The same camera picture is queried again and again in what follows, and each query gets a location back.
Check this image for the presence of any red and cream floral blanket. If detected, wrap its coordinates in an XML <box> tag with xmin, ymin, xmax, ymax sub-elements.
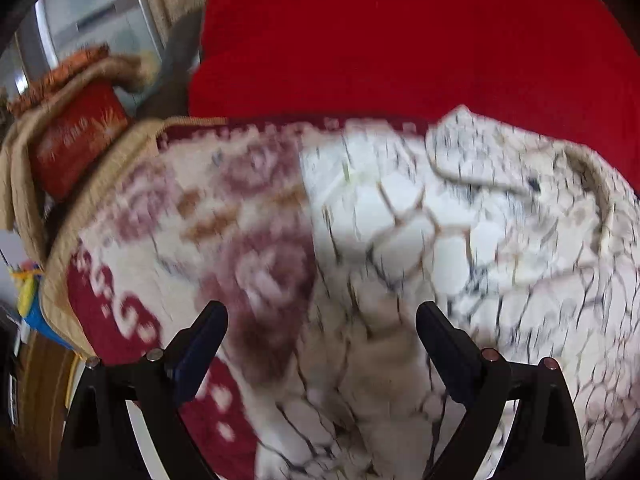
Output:
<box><xmin>65</xmin><ymin>115</ymin><xmax>436</xmax><ymax>480</ymax></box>

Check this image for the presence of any orange patterned cloth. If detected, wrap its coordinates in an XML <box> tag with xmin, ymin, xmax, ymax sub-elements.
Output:
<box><xmin>7</xmin><ymin>45</ymin><xmax>111</xmax><ymax>113</ymax></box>

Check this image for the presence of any metal-framed window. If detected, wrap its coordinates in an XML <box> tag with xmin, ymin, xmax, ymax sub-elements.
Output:
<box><xmin>0</xmin><ymin>0</ymin><xmax>166</xmax><ymax>106</ymax></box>

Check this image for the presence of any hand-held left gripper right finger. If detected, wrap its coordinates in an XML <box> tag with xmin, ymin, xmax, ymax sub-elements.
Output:
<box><xmin>416</xmin><ymin>301</ymin><xmax>586</xmax><ymax>480</ymax></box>

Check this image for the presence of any white crackle-print garment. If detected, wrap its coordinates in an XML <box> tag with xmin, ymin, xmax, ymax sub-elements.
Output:
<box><xmin>255</xmin><ymin>105</ymin><xmax>640</xmax><ymax>480</ymax></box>

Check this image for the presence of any plain red blanket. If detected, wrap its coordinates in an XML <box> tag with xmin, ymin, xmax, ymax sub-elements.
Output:
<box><xmin>187</xmin><ymin>0</ymin><xmax>640</xmax><ymax>196</ymax></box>

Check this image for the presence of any brown wooden cabinet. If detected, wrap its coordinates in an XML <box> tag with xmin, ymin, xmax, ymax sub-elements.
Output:
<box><xmin>10</xmin><ymin>330</ymin><xmax>86</xmax><ymax>461</ymax></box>

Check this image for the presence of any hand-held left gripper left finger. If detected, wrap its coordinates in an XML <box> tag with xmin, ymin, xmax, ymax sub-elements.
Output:
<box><xmin>57</xmin><ymin>301</ymin><xmax>230</xmax><ymax>480</ymax></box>

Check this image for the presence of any beige quilted cover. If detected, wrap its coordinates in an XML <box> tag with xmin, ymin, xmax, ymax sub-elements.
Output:
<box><xmin>0</xmin><ymin>55</ymin><xmax>228</xmax><ymax>361</ymax></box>

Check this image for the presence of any red cushion with gold print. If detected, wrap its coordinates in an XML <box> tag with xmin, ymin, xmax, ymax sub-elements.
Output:
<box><xmin>29</xmin><ymin>82</ymin><xmax>132</xmax><ymax>201</ymax></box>

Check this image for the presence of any yellow and blue object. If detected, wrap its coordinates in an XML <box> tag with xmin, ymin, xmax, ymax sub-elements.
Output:
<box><xmin>10</xmin><ymin>262</ymin><xmax>43</xmax><ymax>328</ymax></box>

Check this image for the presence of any dark grey cloth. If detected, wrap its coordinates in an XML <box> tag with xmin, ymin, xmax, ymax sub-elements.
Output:
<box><xmin>137</xmin><ymin>7</ymin><xmax>203</xmax><ymax>121</ymax></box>

